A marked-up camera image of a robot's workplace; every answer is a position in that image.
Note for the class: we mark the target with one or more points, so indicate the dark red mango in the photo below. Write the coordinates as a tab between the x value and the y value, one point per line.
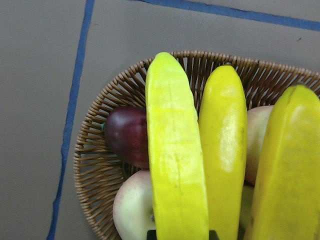
125	132

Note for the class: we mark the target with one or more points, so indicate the yellow green mango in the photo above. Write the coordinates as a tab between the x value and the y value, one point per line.
246	205

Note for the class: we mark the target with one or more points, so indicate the yellow banana with grey tip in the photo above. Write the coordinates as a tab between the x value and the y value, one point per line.
286	199

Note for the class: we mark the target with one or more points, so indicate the brown wicker basket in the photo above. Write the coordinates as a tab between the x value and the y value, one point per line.
98	172

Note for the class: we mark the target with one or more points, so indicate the yellow banana middle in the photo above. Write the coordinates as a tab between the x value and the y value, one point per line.
223	133

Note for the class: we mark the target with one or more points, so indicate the bright yellow banana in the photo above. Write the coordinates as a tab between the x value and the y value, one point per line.
175	154

